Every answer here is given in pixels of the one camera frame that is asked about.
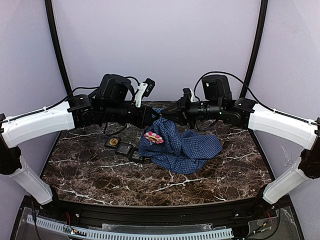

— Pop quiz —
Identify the left black display frame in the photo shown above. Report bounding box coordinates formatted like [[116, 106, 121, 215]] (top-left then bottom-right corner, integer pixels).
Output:
[[104, 136, 121, 149]]

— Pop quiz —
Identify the right black frame post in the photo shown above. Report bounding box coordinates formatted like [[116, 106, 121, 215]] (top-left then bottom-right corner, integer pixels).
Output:
[[244, 0, 269, 86]]

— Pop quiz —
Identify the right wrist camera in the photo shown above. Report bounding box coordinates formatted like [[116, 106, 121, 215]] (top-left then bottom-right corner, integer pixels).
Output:
[[182, 87, 197, 103]]

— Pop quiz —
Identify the black aluminium front rail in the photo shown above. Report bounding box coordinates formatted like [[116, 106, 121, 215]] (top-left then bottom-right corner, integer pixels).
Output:
[[60, 198, 254, 227]]

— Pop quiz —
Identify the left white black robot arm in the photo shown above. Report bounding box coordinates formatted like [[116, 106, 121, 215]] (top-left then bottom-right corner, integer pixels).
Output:
[[0, 74, 158, 206]]

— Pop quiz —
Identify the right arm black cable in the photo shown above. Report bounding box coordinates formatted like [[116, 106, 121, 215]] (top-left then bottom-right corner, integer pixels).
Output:
[[193, 71, 276, 112]]

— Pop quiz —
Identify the middle black display frame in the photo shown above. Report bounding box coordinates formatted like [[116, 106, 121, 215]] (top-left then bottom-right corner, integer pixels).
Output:
[[115, 142, 134, 156]]

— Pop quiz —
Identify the right black display frame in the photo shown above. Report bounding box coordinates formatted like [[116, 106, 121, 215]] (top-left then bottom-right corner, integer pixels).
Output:
[[128, 150, 145, 164]]

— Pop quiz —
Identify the gold round brooch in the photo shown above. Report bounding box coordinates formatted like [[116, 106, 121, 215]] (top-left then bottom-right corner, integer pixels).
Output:
[[109, 138, 119, 146]]

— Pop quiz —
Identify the left black frame post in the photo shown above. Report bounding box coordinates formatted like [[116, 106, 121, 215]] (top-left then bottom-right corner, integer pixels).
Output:
[[44, 0, 72, 94]]

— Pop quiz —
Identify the pink flower brooch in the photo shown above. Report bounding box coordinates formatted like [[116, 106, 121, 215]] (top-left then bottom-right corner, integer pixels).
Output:
[[143, 131, 165, 144]]

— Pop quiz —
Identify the blue checkered shirt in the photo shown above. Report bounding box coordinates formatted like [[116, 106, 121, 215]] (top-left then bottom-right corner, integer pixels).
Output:
[[138, 117, 223, 175]]

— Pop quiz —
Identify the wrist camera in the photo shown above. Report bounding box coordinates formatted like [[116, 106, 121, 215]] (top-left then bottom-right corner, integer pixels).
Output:
[[182, 87, 197, 103], [134, 78, 156, 108]]

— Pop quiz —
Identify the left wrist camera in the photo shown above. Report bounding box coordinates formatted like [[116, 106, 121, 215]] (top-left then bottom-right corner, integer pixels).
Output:
[[134, 78, 156, 108]]

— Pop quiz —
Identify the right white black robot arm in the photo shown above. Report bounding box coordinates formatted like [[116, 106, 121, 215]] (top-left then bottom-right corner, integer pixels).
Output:
[[161, 72, 320, 205]]

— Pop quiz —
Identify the black display frame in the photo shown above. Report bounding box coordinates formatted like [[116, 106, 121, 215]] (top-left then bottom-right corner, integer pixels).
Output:
[[104, 136, 121, 149], [115, 142, 134, 156], [128, 150, 145, 164]]

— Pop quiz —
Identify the white slotted cable duct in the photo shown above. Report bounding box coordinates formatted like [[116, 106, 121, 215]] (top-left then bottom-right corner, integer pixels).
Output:
[[35, 217, 234, 240]]

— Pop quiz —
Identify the black frame post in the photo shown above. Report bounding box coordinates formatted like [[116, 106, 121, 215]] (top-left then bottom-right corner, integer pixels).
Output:
[[44, 0, 72, 94], [244, 0, 269, 86]]

